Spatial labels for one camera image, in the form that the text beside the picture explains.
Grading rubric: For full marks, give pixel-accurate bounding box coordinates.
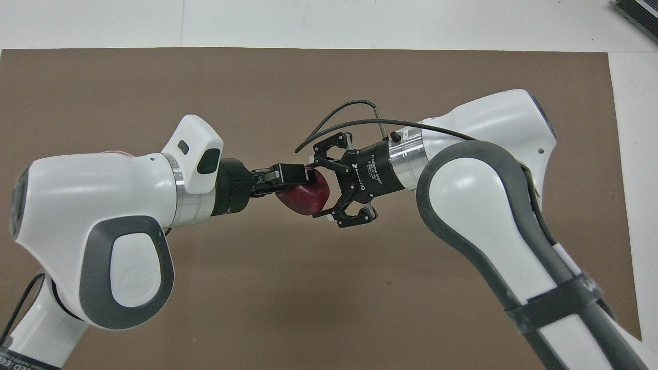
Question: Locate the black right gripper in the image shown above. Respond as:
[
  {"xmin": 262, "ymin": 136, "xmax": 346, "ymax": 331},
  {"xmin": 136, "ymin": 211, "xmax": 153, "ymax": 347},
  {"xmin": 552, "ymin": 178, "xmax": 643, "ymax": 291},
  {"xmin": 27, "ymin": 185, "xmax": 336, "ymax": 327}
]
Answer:
[{"xmin": 312, "ymin": 132, "xmax": 405, "ymax": 229}]

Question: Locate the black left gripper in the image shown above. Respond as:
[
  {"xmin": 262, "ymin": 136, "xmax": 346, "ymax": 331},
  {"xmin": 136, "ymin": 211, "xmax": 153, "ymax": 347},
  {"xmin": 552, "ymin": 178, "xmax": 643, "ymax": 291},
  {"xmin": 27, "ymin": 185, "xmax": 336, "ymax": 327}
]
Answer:
[{"xmin": 211, "ymin": 158, "xmax": 318, "ymax": 217}]

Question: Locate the dark red apple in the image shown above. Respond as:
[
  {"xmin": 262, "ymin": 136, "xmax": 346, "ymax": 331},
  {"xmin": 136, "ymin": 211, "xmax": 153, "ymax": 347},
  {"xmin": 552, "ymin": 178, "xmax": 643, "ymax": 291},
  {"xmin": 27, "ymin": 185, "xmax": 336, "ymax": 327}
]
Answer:
[{"xmin": 275, "ymin": 169, "xmax": 331, "ymax": 217}]

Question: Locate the brown table mat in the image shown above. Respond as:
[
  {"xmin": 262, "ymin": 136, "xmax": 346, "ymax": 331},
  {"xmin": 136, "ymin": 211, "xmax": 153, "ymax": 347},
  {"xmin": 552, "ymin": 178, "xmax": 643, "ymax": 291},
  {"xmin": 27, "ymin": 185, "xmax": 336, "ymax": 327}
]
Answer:
[{"xmin": 0, "ymin": 47, "xmax": 646, "ymax": 370}]

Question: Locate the dark ribbed device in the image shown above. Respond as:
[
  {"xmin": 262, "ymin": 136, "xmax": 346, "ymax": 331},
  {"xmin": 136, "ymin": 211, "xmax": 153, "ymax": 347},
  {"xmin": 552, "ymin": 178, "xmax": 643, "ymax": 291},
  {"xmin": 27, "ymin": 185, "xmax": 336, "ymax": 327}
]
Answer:
[{"xmin": 611, "ymin": 0, "xmax": 658, "ymax": 29}]

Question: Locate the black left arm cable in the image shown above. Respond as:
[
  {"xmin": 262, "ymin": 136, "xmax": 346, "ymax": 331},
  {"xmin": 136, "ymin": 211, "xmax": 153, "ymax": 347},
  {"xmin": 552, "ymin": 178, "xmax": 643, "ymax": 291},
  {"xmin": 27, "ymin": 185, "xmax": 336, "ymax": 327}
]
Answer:
[{"xmin": 0, "ymin": 272, "xmax": 46, "ymax": 353}]

